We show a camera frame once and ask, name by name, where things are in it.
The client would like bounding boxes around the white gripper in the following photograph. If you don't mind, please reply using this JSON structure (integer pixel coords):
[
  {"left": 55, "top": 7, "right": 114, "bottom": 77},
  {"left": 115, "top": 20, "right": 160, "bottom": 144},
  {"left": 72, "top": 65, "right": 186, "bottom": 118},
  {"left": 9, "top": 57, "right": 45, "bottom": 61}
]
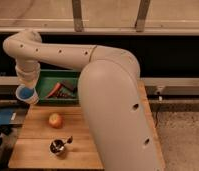
[{"left": 15, "top": 65, "right": 40, "bottom": 89}]

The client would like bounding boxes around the blue plastic cup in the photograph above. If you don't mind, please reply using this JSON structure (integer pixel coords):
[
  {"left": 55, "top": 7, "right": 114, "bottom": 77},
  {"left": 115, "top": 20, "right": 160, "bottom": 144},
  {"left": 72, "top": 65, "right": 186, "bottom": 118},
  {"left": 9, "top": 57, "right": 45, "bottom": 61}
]
[{"left": 16, "top": 85, "right": 34, "bottom": 100}]

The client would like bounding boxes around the white paper cup stack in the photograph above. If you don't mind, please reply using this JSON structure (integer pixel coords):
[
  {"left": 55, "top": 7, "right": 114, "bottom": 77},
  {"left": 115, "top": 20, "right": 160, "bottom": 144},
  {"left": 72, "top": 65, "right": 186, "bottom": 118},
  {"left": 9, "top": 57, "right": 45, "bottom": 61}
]
[{"left": 25, "top": 91, "right": 39, "bottom": 105}]

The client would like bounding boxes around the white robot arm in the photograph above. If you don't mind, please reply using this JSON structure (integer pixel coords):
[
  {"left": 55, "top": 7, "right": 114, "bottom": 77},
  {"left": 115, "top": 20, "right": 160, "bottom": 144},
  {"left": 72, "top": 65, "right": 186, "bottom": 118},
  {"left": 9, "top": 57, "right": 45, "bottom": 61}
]
[{"left": 3, "top": 30, "right": 164, "bottom": 171}]

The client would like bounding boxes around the green plastic tray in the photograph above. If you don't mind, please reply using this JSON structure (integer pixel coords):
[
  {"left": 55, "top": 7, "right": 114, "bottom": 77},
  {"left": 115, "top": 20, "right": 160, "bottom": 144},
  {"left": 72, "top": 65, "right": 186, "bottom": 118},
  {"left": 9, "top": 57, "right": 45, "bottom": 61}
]
[{"left": 36, "top": 70, "right": 80, "bottom": 105}]

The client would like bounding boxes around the dark brown block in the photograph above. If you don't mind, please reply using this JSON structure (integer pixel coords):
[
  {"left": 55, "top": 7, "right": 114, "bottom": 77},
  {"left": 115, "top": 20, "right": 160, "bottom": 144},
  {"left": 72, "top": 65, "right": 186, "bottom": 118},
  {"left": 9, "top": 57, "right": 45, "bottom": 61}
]
[{"left": 61, "top": 80, "right": 77, "bottom": 93}]

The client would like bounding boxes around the blue box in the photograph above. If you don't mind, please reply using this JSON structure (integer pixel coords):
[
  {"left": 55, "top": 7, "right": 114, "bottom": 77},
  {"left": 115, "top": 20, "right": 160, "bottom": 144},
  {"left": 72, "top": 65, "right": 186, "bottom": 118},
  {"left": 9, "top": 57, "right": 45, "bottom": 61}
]
[{"left": 0, "top": 108, "right": 16, "bottom": 125}]

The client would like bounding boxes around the orange apple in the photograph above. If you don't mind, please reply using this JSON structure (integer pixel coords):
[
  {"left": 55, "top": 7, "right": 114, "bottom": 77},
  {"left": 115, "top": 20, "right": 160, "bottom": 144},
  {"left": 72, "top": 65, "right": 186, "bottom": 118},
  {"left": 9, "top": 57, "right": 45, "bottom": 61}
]
[{"left": 48, "top": 113, "right": 63, "bottom": 129}]

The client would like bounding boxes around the metal cup with spoon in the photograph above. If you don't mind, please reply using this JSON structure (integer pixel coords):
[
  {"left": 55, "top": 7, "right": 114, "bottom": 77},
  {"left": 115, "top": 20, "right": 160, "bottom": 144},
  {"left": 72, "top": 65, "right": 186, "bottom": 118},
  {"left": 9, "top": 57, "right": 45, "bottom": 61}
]
[{"left": 49, "top": 136, "right": 73, "bottom": 156}]

